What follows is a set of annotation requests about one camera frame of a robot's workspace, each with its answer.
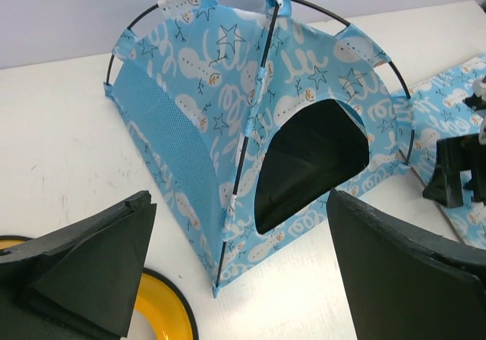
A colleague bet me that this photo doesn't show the blue snowman tent mat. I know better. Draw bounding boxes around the blue snowman tent mat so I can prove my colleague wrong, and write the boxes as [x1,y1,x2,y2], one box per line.
[392,54,485,249]

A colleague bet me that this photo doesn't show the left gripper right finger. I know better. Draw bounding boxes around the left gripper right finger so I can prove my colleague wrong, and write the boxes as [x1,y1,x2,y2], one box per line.
[327,189,485,339]

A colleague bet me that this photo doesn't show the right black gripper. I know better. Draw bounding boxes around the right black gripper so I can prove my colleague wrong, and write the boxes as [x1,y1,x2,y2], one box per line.
[422,134,485,208]

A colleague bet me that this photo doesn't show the blue snowman pet tent fabric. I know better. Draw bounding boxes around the blue snowman pet tent fabric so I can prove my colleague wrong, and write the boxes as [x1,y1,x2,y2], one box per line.
[104,0,409,289]

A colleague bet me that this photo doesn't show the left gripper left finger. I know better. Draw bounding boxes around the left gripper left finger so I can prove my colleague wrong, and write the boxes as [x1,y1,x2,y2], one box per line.
[1,190,156,339]

